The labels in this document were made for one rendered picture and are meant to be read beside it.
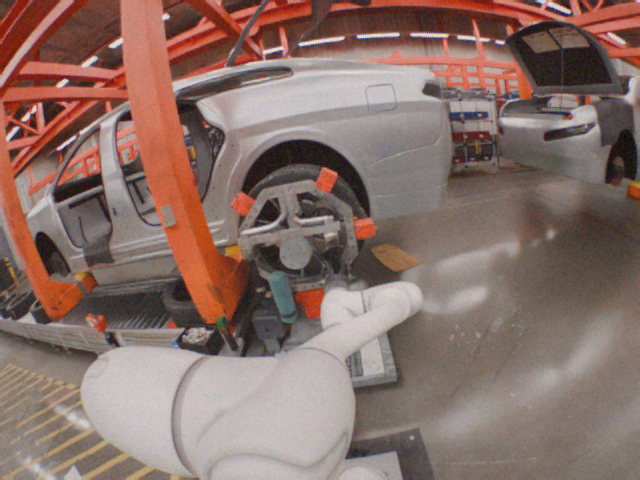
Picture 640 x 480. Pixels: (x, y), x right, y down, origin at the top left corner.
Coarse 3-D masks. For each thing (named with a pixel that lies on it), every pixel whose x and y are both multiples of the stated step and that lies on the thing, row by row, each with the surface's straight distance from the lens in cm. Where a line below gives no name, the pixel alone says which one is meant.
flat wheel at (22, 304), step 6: (24, 294) 574; (30, 294) 535; (18, 300) 563; (24, 300) 525; (30, 300) 532; (12, 306) 532; (18, 306) 525; (24, 306) 525; (30, 306) 529; (12, 312) 535; (18, 312) 528; (24, 312) 526; (12, 318) 548; (18, 318) 533
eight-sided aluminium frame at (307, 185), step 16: (272, 192) 119; (288, 192) 118; (320, 192) 116; (256, 208) 122; (336, 208) 118; (352, 224) 121; (352, 240) 124; (256, 256) 137; (352, 256) 127; (272, 272) 139; (304, 288) 137
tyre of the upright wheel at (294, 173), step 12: (288, 168) 131; (300, 168) 128; (312, 168) 131; (264, 180) 128; (276, 180) 126; (288, 180) 125; (300, 180) 124; (312, 180) 124; (336, 180) 127; (252, 192) 130; (336, 192) 125; (348, 192) 126; (348, 204) 127; (240, 216) 135; (360, 216) 129; (360, 240) 134; (360, 252) 137
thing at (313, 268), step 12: (264, 204) 143; (276, 204) 131; (300, 204) 129; (312, 216) 130; (276, 228) 135; (288, 228) 138; (324, 240) 135; (264, 252) 145; (276, 252) 156; (312, 252) 138; (324, 252) 161; (276, 264) 144; (312, 264) 153; (324, 264) 141; (288, 276) 144; (300, 276) 143; (312, 276) 143
